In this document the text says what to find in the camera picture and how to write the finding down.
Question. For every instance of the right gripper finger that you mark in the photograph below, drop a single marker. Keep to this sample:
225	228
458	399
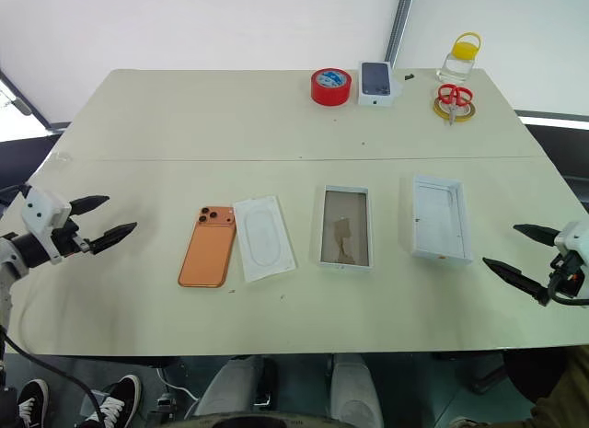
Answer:
536	232
515	276

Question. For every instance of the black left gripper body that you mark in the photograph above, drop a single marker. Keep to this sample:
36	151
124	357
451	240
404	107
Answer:
69	238

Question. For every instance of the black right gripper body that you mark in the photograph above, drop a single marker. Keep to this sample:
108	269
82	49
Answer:
565	274

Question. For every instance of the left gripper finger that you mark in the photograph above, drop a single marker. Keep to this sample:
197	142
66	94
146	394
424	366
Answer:
112	237
89	204

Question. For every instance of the orange smartphone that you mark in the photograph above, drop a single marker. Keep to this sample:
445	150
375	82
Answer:
207	253

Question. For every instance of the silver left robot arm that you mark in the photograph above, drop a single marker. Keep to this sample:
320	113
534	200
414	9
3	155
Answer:
8	260

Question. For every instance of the white cardboard box lid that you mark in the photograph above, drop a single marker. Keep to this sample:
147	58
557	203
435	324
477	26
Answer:
439	221

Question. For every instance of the sealed phone box dark print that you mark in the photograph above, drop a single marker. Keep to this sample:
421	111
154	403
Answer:
375	80

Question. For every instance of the black round stool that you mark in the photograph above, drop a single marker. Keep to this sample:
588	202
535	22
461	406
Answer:
534	373

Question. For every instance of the olive trouser leg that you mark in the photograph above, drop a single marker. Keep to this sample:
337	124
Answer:
563	400

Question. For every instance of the yellow tape roll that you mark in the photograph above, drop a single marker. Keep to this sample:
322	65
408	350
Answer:
439	109

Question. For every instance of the black white sneaker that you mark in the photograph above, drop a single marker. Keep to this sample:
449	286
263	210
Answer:
33	402
117	400

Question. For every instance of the clear jar yellow lid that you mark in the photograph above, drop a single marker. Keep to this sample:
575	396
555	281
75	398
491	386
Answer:
458	64

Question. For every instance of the light grey rounded shell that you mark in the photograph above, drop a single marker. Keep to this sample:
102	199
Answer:
225	389
354	391

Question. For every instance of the red tape roll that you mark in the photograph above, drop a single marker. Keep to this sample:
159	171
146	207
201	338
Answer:
330	94

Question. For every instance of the grey window pillar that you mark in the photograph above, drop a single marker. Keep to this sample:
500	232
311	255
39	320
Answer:
399	23

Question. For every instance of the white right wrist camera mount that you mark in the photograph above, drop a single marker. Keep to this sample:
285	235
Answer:
573	239

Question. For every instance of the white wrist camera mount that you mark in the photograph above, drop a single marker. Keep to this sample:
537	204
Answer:
573	239
43	209

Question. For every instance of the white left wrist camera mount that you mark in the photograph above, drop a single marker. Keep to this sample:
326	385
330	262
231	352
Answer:
43	209

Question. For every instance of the dark window frame bar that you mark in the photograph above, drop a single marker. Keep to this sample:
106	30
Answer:
23	99

